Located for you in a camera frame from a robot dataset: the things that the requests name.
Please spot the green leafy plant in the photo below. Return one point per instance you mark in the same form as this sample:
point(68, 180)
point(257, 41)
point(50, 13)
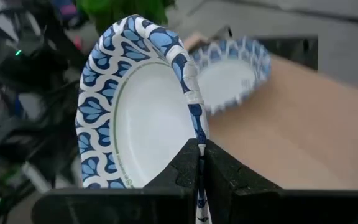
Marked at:
point(120, 12)

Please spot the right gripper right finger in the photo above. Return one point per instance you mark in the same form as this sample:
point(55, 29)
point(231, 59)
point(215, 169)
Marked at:
point(222, 174)

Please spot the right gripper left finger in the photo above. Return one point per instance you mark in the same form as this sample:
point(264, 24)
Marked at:
point(182, 168)

